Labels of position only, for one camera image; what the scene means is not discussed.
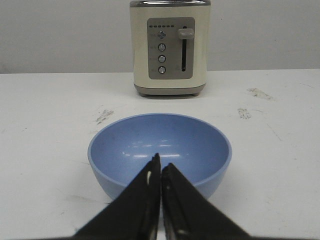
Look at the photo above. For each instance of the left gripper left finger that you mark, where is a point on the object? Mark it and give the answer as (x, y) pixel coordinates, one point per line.
(134, 214)

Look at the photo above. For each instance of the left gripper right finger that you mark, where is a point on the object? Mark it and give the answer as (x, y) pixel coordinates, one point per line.
(188, 215)

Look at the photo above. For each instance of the blue bowl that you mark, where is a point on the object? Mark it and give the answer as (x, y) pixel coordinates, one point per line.
(200, 151)

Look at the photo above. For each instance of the cream and chrome toaster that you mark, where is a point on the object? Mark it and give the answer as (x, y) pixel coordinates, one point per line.
(170, 45)

